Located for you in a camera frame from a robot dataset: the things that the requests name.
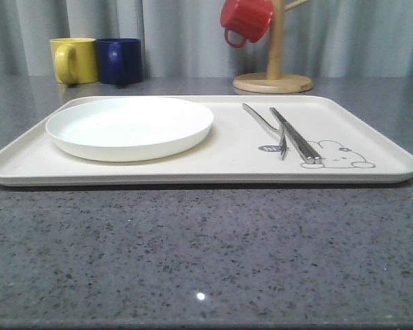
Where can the silver fork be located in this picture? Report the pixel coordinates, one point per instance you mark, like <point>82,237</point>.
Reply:
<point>280,130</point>

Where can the white round plate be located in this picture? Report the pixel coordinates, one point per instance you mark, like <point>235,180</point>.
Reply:
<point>130,129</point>

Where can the beige rabbit serving tray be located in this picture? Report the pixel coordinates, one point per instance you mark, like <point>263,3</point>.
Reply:
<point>237,150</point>

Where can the wooden mug tree stand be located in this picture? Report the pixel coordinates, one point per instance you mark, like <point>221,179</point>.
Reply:
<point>272,81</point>

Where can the dark blue mug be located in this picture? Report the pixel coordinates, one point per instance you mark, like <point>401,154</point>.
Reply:
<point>119,60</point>

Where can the red ribbed mug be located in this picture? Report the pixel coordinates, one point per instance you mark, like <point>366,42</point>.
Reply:
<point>245,20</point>

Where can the yellow mug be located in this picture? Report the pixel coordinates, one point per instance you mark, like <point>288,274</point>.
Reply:
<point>74,60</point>

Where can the grey curtain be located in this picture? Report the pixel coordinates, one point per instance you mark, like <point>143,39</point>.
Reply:
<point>185,38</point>

